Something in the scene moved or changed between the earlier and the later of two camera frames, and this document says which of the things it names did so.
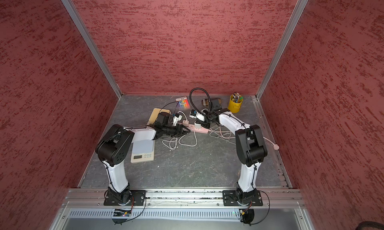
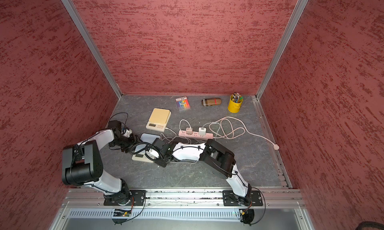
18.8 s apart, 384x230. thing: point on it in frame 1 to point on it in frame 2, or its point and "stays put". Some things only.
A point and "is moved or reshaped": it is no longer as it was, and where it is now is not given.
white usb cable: x=177 y=139 is moved or reshaped
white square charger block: x=197 y=126 to x=202 y=131
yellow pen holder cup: x=235 y=102 stays put
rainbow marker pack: x=183 y=103 stays put
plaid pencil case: x=214 y=102 stays put
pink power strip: x=202 y=130 to x=195 y=135
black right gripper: x=205 y=124 to x=163 y=164
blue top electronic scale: x=142 y=151 stays put
